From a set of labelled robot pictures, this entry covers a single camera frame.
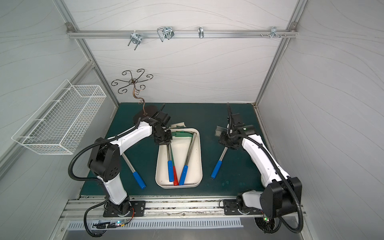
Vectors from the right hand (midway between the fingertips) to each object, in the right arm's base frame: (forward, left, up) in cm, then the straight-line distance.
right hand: (222, 141), depth 81 cm
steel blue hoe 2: (-11, +29, -7) cm, 31 cm away
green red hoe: (+11, +27, -11) cm, 31 cm away
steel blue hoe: (-15, +49, -13) cm, 53 cm away
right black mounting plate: (-29, -5, -14) cm, 33 cm away
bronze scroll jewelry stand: (+31, +53, -11) cm, 62 cm away
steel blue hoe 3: (-12, +20, -11) cm, 26 cm away
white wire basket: (-4, +78, +17) cm, 80 cm away
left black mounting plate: (-32, +43, -15) cm, 56 cm away
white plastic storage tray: (+3, +25, -14) cm, 29 cm away
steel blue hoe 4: (+20, -1, -18) cm, 27 cm away
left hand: (+2, +30, -7) cm, 30 cm away
